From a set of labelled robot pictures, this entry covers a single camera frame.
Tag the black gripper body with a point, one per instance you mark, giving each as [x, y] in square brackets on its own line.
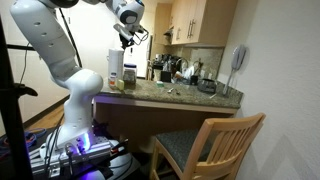
[127, 37]

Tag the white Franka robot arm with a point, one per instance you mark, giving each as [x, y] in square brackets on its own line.
[80, 86]

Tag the clear jar with purple lid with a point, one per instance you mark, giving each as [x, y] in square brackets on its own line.
[130, 75]

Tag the white bottle with orange label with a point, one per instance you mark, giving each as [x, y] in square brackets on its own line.
[112, 81]

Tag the white paper towel roll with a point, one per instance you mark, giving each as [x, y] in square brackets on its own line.
[115, 63]

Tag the pale yellow sponge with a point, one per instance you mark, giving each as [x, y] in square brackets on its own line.
[120, 84]

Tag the black coffee maker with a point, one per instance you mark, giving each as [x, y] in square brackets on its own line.
[166, 65]

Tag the black cup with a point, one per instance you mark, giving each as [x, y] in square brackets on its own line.
[166, 76]

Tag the green sponge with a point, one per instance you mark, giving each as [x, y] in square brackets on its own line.
[160, 84]

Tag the metal spoon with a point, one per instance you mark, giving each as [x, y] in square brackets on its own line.
[170, 90]

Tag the light wood upper cabinets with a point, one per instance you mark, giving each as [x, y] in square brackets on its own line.
[196, 21]

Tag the black toaster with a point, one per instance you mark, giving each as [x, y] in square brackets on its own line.
[207, 86]

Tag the white plastic utensil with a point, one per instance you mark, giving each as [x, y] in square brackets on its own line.
[213, 96]

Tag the wooden chair with grey seat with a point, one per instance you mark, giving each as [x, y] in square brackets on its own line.
[180, 143]

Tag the metal robot mounting platform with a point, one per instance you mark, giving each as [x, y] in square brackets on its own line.
[83, 153]

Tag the black tripod pole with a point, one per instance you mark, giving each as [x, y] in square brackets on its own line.
[11, 110]

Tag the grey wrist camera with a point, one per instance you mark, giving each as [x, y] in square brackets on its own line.
[122, 31]

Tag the grey wall phone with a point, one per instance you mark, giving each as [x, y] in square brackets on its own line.
[238, 58]

